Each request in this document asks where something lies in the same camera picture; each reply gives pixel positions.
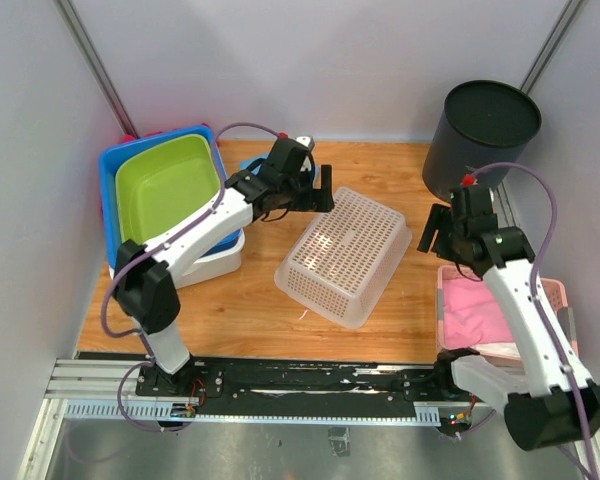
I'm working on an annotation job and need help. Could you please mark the white perforated plastic basket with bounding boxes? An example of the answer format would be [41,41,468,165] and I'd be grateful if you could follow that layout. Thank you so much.
[274,187,413,329]

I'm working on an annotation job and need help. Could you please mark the large dark blue cylindrical container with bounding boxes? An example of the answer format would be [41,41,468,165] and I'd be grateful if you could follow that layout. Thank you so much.
[422,80,542,201]

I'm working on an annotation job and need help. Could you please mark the green plastic basin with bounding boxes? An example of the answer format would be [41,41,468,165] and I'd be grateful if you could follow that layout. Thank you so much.
[115,134,220,244]

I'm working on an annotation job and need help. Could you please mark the blue plastic bin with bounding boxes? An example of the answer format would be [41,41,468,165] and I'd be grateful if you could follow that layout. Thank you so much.
[99,124,226,267]

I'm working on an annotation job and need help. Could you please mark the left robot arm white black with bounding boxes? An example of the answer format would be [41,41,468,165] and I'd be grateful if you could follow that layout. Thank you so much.
[106,136,334,396]

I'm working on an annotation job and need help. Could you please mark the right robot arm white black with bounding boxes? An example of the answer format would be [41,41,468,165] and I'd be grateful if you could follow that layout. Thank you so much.
[418,185,600,451]

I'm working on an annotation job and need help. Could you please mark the blue printed cloth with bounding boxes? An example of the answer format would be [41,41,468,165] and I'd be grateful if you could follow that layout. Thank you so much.
[238,154,324,184]

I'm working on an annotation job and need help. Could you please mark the pink towel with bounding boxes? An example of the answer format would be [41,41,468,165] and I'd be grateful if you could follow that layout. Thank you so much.
[442,278,514,348]

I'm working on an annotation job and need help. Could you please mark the pink perforated basket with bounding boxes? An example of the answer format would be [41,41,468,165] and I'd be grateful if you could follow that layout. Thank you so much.
[434,264,580,369]

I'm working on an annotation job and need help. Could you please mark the white plastic tub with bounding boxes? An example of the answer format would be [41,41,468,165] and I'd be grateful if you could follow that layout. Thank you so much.
[174,230,245,289]

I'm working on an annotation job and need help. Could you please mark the magenta object behind bins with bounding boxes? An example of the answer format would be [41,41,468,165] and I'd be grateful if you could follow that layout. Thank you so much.
[120,131,163,144]

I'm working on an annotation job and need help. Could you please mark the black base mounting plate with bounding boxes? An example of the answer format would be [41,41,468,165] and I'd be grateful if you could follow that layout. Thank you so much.
[135,357,471,421]

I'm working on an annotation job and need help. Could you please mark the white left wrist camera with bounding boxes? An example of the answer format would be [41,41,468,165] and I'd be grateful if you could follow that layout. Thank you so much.
[295,136,315,151]

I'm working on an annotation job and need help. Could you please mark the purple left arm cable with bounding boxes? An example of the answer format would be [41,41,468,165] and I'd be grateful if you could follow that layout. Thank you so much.
[101,120,289,434]

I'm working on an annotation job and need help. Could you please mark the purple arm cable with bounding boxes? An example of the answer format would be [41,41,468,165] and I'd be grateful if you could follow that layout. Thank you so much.
[439,161,600,480]
[101,120,289,434]

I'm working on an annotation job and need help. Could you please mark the white slotted cable duct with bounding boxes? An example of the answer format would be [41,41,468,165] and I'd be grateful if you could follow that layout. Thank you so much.
[65,400,442,427]

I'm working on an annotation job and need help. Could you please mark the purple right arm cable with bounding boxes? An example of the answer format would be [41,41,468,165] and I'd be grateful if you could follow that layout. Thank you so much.
[439,161,600,480]

